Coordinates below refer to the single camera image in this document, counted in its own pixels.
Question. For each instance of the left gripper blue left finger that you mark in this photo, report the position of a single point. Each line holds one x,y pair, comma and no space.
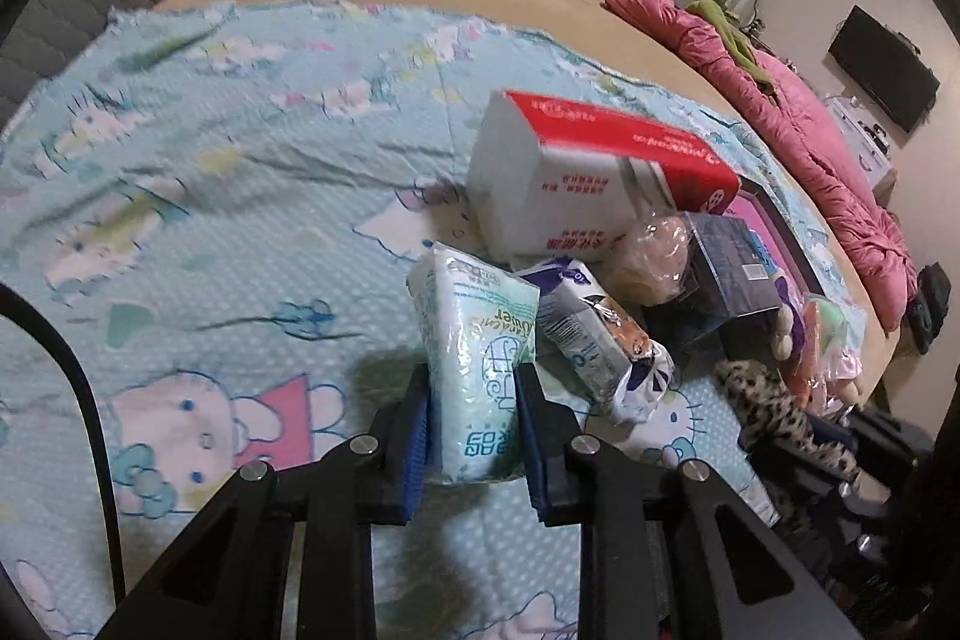
406,449

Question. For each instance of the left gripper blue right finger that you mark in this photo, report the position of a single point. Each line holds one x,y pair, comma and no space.
546,428

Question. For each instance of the mint green tissue pack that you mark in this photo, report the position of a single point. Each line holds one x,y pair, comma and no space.
477,324

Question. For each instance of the beige bear pink dress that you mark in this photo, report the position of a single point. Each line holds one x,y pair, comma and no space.
823,383

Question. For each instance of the blue white wipes packet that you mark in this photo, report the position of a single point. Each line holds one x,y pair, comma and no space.
625,370

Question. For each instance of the leopard print fabric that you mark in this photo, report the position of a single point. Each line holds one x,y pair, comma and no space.
768,412

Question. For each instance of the brown plush in plastic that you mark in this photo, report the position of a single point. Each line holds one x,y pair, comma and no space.
647,266

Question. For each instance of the beige bear purple bow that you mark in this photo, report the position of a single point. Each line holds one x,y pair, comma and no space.
788,337

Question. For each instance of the red white tissue box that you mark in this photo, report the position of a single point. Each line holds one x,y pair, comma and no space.
549,176

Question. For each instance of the Hello Kitty blue blanket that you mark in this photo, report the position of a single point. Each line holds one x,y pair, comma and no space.
217,209

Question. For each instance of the pink quilt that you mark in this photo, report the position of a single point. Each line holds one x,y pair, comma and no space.
806,139

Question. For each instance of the white drawer cabinet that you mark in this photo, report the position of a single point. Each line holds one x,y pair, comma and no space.
868,142

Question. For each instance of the green cloth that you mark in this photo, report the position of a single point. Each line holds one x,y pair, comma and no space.
736,43

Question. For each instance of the tan round bed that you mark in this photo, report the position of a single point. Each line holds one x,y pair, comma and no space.
416,75

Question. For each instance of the black wall television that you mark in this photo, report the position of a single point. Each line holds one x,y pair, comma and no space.
885,65

